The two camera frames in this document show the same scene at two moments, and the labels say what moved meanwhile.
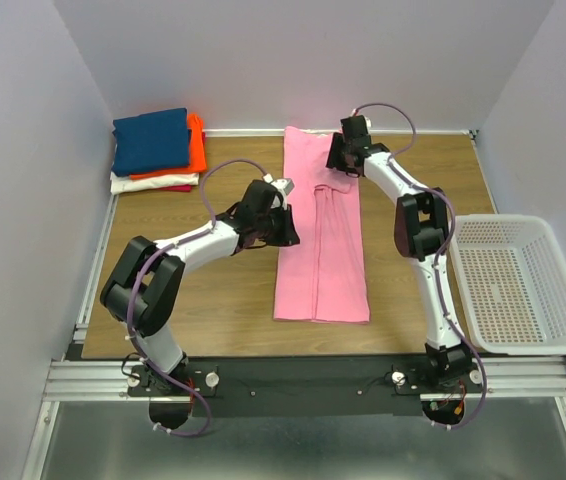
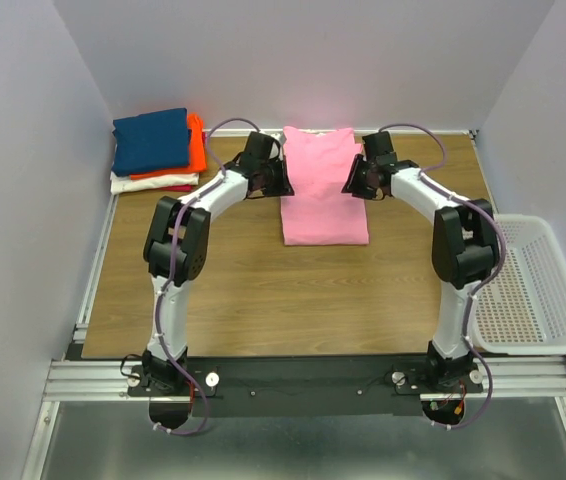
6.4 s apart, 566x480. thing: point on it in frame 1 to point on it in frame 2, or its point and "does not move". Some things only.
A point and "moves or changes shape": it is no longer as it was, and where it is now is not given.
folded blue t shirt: [151, 141] does not move
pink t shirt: [325, 277] moves or changes shape
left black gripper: [288, 235] to [282, 188]
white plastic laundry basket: [518, 290] does not move
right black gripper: [333, 160] to [352, 183]
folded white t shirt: [121, 184] does not move
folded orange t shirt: [197, 152] does not move
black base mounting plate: [308, 386] does not move
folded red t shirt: [179, 188] does not move
